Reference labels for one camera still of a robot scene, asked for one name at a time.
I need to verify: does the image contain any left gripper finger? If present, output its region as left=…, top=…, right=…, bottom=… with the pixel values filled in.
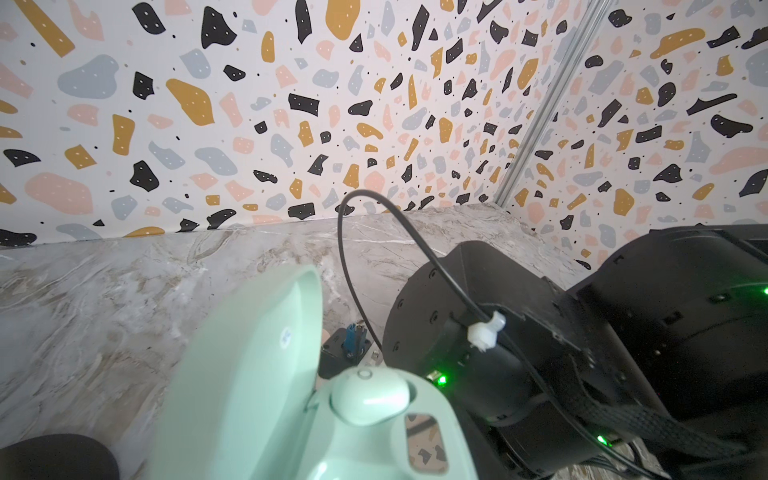
left=1, top=434, right=120, bottom=480

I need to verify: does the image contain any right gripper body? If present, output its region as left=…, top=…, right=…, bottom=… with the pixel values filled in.
left=383, top=239, right=658, bottom=479

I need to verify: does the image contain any mint green charging case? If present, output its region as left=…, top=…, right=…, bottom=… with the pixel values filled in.
left=147, top=264, right=476, bottom=479

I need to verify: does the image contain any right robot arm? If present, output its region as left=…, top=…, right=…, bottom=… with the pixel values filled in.
left=383, top=225, right=767, bottom=479

